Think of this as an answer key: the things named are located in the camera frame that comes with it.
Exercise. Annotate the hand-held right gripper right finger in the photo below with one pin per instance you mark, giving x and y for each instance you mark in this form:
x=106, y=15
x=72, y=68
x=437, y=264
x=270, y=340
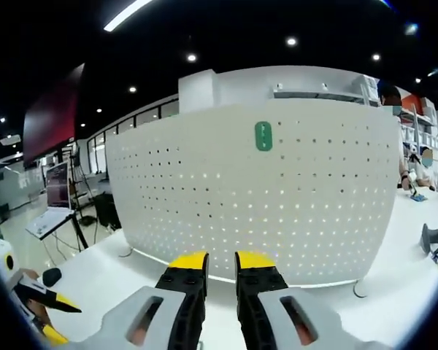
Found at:
x=255, y=291

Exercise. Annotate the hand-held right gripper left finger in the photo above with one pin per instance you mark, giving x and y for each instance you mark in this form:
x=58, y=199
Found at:
x=182, y=291

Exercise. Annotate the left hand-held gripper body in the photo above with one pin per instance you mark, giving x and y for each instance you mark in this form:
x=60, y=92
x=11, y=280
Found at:
x=0, y=251

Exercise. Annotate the white perforated mounting plate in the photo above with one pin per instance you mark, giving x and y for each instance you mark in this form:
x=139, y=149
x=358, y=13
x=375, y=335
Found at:
x=222, y=204

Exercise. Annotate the green hook assembly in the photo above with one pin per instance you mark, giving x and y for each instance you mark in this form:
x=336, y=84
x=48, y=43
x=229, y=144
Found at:
x=263, y=135

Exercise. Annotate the person's left hand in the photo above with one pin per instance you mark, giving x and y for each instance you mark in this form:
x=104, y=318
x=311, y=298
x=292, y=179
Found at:
x=30, y=273

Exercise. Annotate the black rounded object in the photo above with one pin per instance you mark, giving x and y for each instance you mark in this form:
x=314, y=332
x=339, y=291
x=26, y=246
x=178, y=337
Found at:
x=52, y=277

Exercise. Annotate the black tripod stand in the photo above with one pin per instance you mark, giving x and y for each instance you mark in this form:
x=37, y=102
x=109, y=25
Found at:
x=81, y=238

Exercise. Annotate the open laptop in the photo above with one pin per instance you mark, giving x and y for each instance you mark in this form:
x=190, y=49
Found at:
x=56, y=186

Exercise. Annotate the black bulky object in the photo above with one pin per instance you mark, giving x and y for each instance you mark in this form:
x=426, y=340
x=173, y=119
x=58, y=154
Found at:
x=106, y=215

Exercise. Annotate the small blue object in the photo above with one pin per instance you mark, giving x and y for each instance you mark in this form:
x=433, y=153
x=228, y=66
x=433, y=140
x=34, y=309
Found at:
x=418, y=198

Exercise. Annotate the metal shelving rack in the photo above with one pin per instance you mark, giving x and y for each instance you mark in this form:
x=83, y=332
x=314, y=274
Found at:
x=314, y=95

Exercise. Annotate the shelves with white bins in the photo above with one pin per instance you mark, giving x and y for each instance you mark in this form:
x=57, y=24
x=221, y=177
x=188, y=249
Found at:
x=429, y=136

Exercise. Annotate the linear ceiling light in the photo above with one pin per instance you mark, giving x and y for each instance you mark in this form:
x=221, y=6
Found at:
x=124, y=16

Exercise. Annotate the dark red wall screen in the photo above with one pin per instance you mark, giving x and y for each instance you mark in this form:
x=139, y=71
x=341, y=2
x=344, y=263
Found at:
x=51, y=116

